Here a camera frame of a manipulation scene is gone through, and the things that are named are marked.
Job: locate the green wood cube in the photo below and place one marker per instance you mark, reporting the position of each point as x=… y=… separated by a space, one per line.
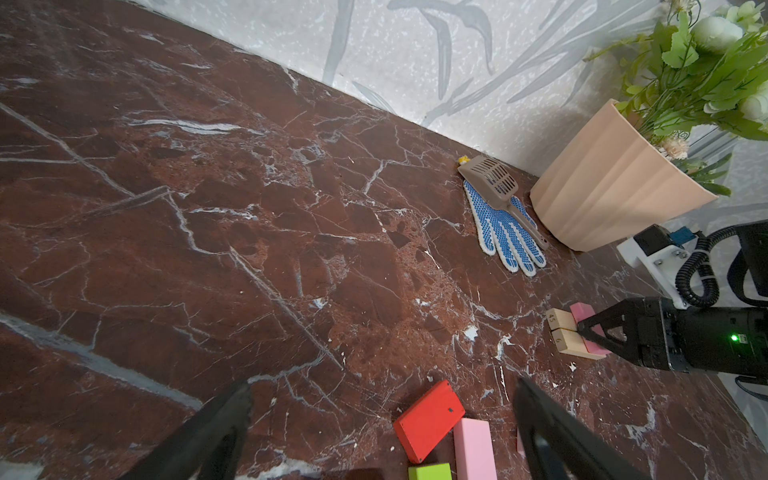
x=440 y=471

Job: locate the blue dotted work glove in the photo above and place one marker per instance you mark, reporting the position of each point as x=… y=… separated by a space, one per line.
x=500 y=234

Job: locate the peach ribbed flower pot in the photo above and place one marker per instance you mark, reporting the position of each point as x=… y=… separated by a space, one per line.
x=610 y=183

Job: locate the green white artificial flowers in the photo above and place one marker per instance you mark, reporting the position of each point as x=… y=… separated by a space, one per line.
x=693 y=71

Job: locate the red wood block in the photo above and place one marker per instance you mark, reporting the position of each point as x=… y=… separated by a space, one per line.
x=425 y=423

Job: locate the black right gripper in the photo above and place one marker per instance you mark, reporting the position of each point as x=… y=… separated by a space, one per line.
x=655 y=334

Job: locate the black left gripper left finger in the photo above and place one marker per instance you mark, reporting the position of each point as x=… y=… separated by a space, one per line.
x=208 y=445

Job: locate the pink block beside green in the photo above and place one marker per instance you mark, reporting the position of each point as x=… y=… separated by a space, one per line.
x=474 y=450

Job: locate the brown plastic slotted scoop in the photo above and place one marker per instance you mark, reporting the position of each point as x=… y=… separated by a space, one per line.
x=493 y=180

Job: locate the natural wood block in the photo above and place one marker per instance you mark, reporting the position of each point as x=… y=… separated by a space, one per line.
x=563 y=328

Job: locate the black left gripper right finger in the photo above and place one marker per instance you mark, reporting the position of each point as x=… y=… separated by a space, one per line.
x=559 y=446

